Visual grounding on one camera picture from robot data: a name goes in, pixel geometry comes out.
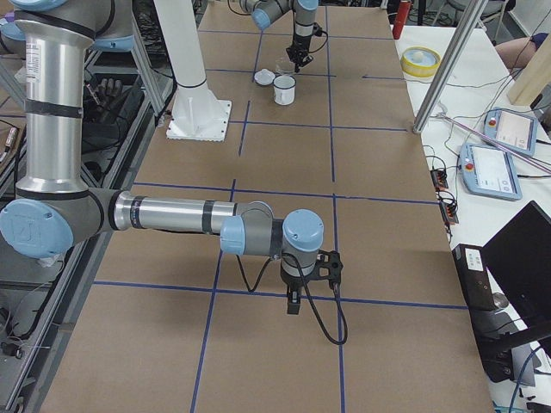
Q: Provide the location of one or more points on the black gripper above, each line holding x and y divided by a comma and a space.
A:
294, 283
298, 45

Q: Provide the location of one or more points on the black laptop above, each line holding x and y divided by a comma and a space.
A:
518, 258

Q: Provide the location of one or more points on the near teach pendant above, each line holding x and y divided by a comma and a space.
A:
490, 172

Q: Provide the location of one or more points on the far teach pendant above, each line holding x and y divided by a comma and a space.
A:
512, 129

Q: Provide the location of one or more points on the yellow tape roll with bowl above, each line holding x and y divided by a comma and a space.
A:
420, 61

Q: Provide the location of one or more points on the black box device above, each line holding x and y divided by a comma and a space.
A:
473, 276

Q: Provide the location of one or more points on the white enamel cup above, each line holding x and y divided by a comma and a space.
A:
284, 90

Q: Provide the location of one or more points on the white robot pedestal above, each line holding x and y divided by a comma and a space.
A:
178, 25

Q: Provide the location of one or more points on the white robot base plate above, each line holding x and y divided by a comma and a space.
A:
200, 122

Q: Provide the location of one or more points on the red cylinder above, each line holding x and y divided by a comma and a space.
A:
401, 17

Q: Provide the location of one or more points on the teach pendant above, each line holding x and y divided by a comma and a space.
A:
512, 129
490, 172

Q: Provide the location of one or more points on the white cup lid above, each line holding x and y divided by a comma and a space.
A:
264, 77

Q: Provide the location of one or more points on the aluminium frame post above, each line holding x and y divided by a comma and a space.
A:
461, 35

